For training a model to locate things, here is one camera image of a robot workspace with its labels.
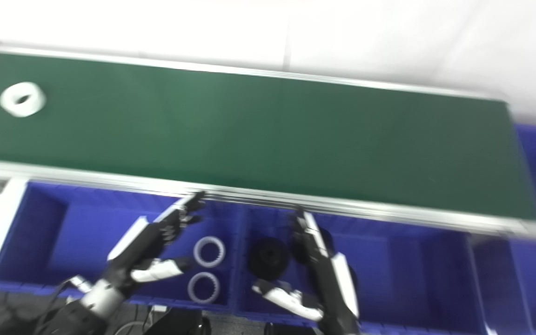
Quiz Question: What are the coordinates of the black robot torso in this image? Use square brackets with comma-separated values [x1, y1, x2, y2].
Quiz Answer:
[143, 307, 212, 335]

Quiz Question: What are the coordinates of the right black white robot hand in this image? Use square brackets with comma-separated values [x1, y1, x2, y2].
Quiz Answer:
[252, 209, 362, 335]

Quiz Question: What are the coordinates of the white toothed ring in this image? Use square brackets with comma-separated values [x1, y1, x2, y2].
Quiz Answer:
[193, 236, 226, 268]
[187, 272, 221, 305]

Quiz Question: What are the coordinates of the white ring-shaped plastic part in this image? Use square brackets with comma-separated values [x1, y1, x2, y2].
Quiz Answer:
[0, 82, 47, 118]

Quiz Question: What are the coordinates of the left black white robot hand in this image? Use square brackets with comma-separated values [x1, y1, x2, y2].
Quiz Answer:
[103, 191, 206, 296]

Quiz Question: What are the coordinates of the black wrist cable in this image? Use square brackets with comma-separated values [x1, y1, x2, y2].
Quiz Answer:
[35, 278, 80, 332]

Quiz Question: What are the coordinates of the blue bin with white rings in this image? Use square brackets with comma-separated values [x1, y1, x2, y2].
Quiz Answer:
[0, 181, 241, 311]

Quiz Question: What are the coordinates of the green conveyor belt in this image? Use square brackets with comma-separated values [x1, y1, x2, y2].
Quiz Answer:
[0, 49, 536, 222]
[0, 43, 536, 241]

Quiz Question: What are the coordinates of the blue bin with black gears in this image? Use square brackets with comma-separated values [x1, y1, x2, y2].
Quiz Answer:
[234, 205, 485, 335]

